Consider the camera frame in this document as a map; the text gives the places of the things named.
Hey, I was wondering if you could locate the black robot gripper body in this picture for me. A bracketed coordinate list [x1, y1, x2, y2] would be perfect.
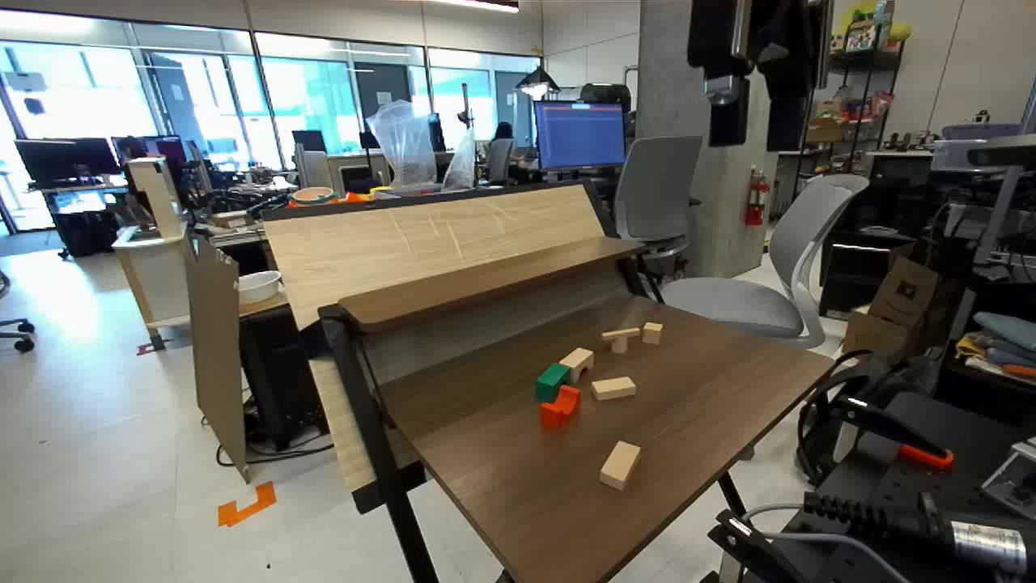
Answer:
[749, 0, 834, 156]

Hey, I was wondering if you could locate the T-shaped wood block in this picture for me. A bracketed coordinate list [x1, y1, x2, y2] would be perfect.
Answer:
[600, 324, 644, 360]

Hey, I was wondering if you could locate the green rectangular block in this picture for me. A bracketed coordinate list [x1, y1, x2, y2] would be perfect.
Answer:
[535, 363, 576, 406]

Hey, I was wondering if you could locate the orange notched block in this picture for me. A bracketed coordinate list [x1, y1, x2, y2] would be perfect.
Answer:
[538, 384, 586, 434]

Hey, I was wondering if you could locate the storage shelf with colourful items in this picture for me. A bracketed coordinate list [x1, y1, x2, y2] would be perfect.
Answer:
[819, 0, 920, 174]

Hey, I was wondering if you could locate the red fire extinguisher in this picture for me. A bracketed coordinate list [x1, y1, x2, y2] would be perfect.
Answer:
[742, 166, 773, 230]

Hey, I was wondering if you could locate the grey high-back office chair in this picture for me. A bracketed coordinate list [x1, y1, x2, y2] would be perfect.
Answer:
[612, 132, 705, 284]

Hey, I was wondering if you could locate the black cabinet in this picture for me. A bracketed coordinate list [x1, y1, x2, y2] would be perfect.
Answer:
[819, 150, 943, 317]

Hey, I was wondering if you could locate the blue-screen computer monitor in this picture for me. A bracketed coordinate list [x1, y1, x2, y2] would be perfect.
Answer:
[535, 99, 628, 174]

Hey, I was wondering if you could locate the white office chair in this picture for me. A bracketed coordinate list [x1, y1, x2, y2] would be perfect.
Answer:
[656, 171, 873, 351]

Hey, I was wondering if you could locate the black desk lamp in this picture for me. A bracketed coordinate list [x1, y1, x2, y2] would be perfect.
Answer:
[514, 63, 564, 106]

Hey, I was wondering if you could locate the brown cardboard box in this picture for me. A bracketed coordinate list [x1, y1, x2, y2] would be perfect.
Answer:
[843, 256, 951, 366]

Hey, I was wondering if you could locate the clear plastic bag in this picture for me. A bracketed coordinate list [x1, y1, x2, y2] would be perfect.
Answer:
[367, 99, 442, 189]

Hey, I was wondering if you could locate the standing light wood panel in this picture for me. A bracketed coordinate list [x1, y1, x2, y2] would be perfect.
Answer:
[183, 230, 248, 473]

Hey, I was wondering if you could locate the black computer monitor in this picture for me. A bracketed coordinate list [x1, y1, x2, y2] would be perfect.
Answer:
[12, 135, 123, 189]

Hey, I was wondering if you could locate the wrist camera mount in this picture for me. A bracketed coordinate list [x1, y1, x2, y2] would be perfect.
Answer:
[688, 0, 750, 150]

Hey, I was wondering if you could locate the black cable loop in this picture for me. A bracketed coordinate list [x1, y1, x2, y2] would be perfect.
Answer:
[792, 351, 867, 483]

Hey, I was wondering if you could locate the black clamp orange handle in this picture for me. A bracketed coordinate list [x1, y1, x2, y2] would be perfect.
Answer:
[830, 393, 957, 475]

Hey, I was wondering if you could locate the black ribbed handle silver tip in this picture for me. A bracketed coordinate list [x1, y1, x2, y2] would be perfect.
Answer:
[804, 490, 1032, 576]

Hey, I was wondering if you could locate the black metal table frame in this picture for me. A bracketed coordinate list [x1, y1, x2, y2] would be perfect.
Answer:
[317, 253, 755, 583]

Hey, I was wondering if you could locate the orange floor marker bracket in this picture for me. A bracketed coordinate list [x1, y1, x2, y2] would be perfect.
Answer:
[214, 481, 279, 533]

